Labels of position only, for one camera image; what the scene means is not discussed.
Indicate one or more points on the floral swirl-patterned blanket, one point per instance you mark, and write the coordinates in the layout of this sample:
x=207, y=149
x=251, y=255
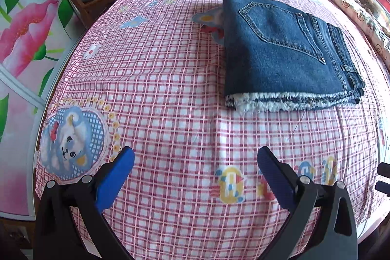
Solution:
x=350, y=7

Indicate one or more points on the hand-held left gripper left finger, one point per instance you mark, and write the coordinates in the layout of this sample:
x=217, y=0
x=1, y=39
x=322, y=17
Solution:
x=115, y=177

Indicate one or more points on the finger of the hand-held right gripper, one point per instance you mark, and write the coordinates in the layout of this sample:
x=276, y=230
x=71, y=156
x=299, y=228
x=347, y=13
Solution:
x=383, y=189
x=384, y=170

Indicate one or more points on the floral printed wardrobe door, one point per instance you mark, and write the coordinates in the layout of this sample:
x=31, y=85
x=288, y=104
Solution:
x=27, y=25

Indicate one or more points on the blue denim pants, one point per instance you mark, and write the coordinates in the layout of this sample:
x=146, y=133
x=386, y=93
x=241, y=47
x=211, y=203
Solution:
x=274, y=59

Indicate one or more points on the pink plaid bed sheet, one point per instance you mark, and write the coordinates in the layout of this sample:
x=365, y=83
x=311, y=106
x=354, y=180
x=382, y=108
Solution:
x=170, y=95

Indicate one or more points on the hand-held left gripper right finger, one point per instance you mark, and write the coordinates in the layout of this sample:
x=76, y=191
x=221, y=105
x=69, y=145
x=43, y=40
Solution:
x=275, y=177

